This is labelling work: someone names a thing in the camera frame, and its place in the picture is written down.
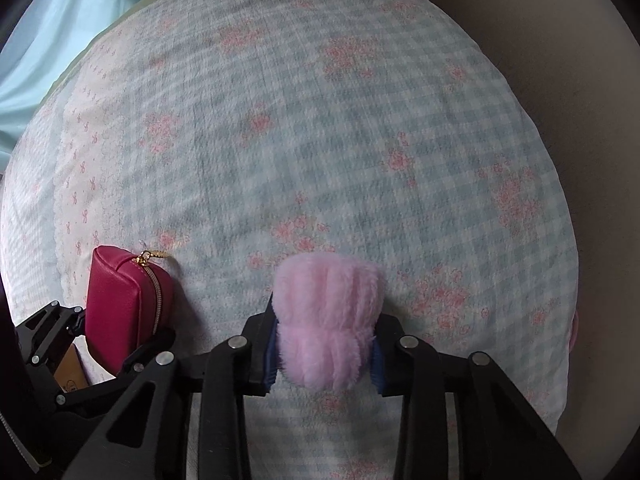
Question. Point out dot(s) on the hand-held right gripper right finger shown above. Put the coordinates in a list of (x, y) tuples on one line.
[(379, 367)]

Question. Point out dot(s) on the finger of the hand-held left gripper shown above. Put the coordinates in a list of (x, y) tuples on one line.
[(47, 335), (135, 365)]

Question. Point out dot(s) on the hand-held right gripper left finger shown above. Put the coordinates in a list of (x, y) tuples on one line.
[(269, 360)]

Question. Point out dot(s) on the cardboard box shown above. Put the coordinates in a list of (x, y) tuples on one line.
[(67, 372)]

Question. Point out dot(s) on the magenta zipper pouch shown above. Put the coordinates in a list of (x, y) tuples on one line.
[(122, 305)]

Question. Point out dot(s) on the pink fluffy plush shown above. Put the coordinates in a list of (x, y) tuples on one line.
[(327, 320)]

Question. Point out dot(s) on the checkered floral bed sheet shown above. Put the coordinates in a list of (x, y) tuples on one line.
[(350, 135)]

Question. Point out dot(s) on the light blue hanging cloth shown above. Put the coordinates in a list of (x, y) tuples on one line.
[(55, 60)]

